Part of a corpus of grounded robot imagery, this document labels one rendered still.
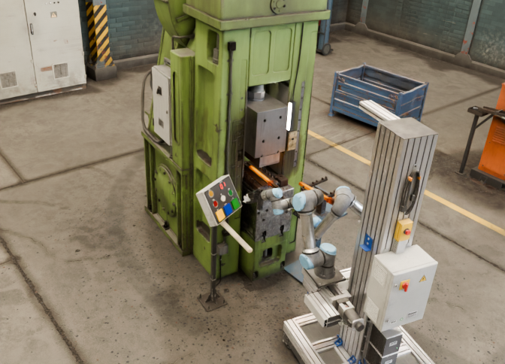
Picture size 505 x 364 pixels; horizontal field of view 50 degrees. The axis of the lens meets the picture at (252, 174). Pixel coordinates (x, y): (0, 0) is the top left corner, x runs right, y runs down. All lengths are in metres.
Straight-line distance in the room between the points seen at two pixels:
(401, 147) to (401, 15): 9.77
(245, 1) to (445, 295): 3.16
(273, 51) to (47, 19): 5.21
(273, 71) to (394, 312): 2.01
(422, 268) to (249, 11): 2.10
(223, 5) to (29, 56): 5.43
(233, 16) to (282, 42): 0.54
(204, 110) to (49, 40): 4.80
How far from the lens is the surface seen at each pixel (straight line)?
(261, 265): 5.00
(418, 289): 3.62
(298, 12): 4.26
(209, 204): 4.03
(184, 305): 4.81
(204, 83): 4.44
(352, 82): 8.24
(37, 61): 8.97
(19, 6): 8.72
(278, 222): 4.77
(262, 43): 4.19
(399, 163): 3.19
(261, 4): 4.05
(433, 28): 12.37
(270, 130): 4.32
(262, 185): 4.53
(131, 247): 5.48
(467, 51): 11.95
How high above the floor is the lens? 3.29
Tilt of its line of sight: 29 degrees down
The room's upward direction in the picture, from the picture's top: 3 degrees clockwise
